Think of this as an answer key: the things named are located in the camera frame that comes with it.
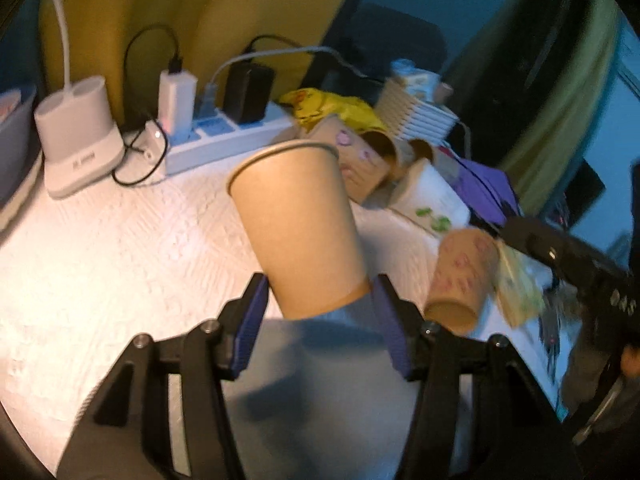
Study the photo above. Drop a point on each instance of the yellow curtain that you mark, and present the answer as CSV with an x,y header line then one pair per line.
x,y
102,40

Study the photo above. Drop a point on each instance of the white power strip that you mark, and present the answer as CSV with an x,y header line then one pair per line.
x,y
217,137

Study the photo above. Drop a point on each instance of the white usb charger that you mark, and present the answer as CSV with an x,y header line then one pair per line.
x,y
176,97

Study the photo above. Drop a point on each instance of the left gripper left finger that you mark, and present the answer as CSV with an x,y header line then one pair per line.
x,y
123,431

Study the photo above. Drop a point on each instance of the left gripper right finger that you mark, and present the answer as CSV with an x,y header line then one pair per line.
x,y
513,432

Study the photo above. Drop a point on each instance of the white desk lamp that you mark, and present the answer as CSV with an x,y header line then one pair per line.
x,y
80,140

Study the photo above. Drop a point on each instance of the brown cup lying back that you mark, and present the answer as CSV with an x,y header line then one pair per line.
x,y
396,152

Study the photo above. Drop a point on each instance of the patterned cup lying front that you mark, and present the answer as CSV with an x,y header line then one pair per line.
x,y
465,271

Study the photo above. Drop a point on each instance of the black power adapter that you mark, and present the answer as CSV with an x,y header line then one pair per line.
x,y
247,92

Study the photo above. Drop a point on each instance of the yellow tissue box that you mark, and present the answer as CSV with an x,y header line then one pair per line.
x,y
519,298

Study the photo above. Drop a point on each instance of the yellow plastic bag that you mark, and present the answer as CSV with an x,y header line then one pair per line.
x,y
309,106

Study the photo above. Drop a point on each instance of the patterned cup lying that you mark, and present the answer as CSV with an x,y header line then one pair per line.
x,y
362,168
465,271

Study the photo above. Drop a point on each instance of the white paper cup green print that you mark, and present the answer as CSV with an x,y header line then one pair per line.
x,y
425,198

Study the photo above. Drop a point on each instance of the patterned cup lying left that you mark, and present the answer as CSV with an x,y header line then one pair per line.
x,y
362,168

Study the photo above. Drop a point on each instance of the purple cloth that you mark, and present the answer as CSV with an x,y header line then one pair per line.
x,y
486,191

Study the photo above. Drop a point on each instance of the white plastic basket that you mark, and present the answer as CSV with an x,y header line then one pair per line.
x,y
410,118

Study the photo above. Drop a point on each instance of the plain brown paper cup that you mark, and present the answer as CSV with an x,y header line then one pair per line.
x,y
293,205

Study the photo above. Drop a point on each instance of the brown cup lying rear right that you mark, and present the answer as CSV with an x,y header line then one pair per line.
x,y
432,152

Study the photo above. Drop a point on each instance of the brown cup lying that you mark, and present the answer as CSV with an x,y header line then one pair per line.
x,y
432,152
396,152

